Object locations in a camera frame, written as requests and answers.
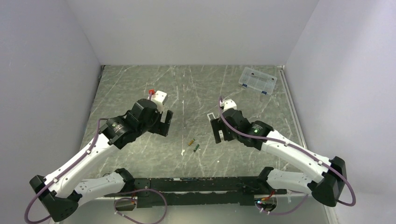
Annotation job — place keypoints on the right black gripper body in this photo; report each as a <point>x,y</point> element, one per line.
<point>218,124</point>

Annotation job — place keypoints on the white remote control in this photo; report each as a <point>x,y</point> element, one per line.
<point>212,116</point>

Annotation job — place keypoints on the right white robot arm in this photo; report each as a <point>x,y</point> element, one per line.
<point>319,176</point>

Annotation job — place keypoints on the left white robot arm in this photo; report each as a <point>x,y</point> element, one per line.
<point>64,190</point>

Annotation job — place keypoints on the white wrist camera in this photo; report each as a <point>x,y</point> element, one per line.
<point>159,98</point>
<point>228,104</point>

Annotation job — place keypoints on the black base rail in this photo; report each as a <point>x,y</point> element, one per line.
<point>241,190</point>

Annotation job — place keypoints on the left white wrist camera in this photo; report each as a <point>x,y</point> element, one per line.
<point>159,98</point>

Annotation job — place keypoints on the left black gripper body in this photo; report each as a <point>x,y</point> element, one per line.
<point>159,127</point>

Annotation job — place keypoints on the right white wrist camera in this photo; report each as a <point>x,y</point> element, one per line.
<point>228,104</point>

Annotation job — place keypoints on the clear plastic organizer box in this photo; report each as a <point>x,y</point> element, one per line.
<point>257,81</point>

